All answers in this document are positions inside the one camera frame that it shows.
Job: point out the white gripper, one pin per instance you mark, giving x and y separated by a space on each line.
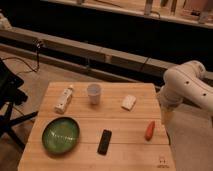
166 115

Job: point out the wooden table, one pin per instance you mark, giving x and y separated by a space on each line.
128 149

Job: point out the black remote control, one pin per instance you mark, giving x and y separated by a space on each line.
104 142

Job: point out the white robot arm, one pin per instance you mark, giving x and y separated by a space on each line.
184 82

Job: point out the black office chair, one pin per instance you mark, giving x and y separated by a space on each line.
10 93

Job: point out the white sponge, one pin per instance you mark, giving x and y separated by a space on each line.
128 102

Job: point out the green bowl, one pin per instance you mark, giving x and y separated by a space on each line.
60 135

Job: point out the orange carrot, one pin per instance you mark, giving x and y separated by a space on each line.
149 131

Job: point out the white plastic bottle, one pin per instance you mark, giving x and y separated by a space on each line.
64 99

